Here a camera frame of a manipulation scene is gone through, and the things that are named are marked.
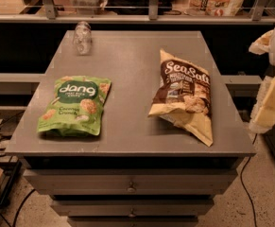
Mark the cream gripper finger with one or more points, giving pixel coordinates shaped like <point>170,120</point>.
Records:
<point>262,117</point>
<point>261,45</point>

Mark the brown sea salt chip bag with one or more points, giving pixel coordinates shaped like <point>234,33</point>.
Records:
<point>184,97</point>

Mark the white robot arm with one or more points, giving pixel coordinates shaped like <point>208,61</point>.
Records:
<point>271,52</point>

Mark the clear plastic water bottle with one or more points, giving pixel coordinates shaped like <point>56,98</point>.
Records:
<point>82,39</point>

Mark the green dang chip bag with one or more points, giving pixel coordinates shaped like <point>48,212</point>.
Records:
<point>77,107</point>

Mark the grey drawer cabinet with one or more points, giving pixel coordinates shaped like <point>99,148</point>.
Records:
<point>176,176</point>

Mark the top drawer knob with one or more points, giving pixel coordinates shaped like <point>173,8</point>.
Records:
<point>131,188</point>

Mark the drawer knob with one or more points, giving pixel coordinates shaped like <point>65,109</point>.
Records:
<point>132,213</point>
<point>131,188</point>

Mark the metal railing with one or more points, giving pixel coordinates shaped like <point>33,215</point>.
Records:
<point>61,11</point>

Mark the black bag behind rail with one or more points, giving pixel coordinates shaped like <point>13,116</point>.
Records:
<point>136,7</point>

